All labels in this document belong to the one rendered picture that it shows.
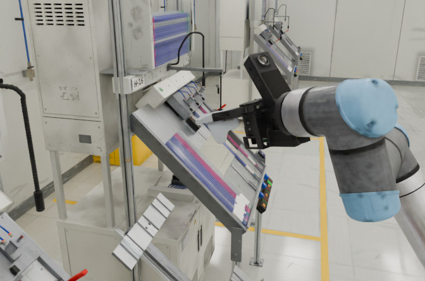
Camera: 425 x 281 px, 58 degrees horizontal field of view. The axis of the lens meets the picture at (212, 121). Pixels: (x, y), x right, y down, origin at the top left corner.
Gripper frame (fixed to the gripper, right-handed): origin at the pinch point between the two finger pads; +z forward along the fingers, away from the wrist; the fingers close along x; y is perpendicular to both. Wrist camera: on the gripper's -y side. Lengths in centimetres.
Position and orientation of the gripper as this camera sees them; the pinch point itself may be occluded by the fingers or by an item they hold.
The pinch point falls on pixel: (226, 109)
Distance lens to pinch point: 77.8
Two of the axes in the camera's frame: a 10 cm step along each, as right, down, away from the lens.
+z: -5.1, 0.4, 8.6
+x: 8.3, -2.6, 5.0
